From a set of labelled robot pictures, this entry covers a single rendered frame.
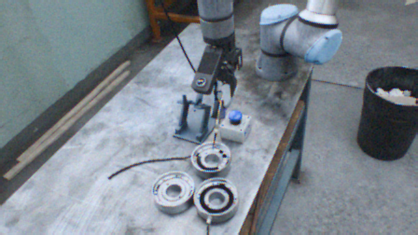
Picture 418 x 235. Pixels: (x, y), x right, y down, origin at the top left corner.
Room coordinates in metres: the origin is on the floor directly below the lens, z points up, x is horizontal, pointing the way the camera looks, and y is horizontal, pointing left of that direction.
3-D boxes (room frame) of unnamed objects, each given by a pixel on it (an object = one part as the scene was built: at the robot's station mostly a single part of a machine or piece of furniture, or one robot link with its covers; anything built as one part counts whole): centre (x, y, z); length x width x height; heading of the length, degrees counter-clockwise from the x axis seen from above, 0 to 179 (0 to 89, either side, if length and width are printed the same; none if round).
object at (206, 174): (0.60, 0.00, 0.82); 0.10 x 0.10 x 0.04
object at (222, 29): (0.71, -0.04, 1.15); 0.08 x 0.08 x 0.05
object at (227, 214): (0.48, 0.01, 0.82); 0.10 x 0.10 x 0.04
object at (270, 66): (1.01, -0.27, 0.85); 0.15 x 0.15 x 0.10
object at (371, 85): (1.29, -0.97, 0.21); 0.34 x 0.34 x 0.43
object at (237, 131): (0.72, -0.08, 0.82); 0.08 x 0.07 x 0.05; 149
